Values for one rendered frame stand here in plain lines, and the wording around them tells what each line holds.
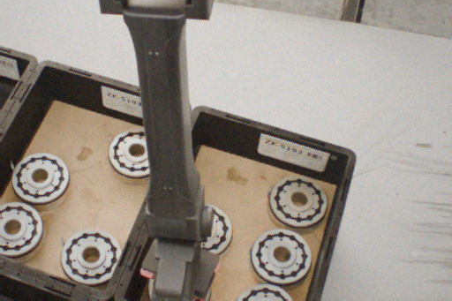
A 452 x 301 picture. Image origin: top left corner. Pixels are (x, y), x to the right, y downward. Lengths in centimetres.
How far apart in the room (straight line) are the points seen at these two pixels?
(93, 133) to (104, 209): 16
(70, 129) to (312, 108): 54
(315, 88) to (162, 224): 78
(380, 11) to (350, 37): 111
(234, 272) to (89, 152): 35
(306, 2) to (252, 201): 161
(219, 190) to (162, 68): 60
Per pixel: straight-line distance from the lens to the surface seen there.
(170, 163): 85
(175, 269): 98
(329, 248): 120
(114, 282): 114
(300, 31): 176
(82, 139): 139
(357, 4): 195
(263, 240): 125
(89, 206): 131
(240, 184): 134
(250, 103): 160
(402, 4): 294
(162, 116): 80
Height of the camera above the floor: 198
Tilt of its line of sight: 55 degrees down
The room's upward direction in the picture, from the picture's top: 8 degrees clockwise
